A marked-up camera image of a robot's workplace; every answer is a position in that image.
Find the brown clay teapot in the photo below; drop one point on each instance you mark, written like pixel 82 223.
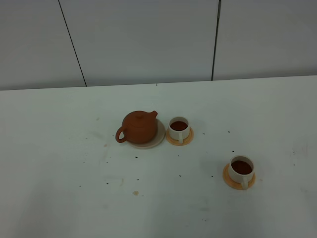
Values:
pixel 138 127

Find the beige round teapot coaster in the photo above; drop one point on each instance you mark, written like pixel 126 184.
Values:
pixel 157 139

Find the white teacup near teapot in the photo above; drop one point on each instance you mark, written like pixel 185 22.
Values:
pixel 179 129

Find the orange saucer near teapot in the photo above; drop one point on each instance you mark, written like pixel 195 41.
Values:
pixel 185 141

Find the orange saucer on right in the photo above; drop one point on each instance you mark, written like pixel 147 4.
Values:
pixel 230 182

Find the white teacup on right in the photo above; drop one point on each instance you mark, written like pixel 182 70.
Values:
pixel 241 170

